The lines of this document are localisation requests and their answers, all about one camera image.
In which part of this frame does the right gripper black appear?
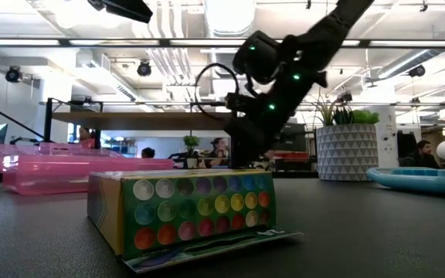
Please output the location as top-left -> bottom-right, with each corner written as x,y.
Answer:
223,111 -> 281,170

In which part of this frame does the pink transparent pencil case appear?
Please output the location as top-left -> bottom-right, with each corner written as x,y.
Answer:
0,142 -> 175,196

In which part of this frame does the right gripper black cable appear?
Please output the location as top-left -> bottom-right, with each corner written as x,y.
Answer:
194,62 -> 241,121

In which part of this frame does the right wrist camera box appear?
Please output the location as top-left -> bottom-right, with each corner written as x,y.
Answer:
224,91 -> 258,116

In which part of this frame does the wooden shelf board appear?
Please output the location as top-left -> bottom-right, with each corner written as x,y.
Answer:
52,111 -> 233,131

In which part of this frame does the small potted green plant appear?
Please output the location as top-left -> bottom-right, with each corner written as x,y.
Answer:
182,134 -> 201,169

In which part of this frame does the black diagonal frame strut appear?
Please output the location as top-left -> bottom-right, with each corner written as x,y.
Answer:
0,95 -> 46,142

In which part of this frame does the black frame post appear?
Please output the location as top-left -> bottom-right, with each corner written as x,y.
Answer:
43,97 -> 54,143

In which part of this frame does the light blue plastic tray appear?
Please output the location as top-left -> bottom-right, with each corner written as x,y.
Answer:
365,166 -> 445,195

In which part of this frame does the yellow green crayon box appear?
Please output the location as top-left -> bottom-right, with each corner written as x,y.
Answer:
87,168 -> 304,274

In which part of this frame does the triangle-patterned grey planter pot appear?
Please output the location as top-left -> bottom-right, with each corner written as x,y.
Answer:
314,123 -> 380,182

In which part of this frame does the black ceiling camera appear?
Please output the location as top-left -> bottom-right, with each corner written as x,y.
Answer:
408,64 -> 426,78
5,65 -> 23,84
136,59 -> 153,77

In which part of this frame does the light green leafy plant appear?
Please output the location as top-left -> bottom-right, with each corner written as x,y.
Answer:
352,109 -> 381,125

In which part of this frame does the spiky green succulent plant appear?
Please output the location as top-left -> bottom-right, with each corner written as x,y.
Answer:
311,98 -> 355,127

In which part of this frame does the red storage bin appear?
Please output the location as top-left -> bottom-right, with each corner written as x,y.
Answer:
280,151 -> 311,161

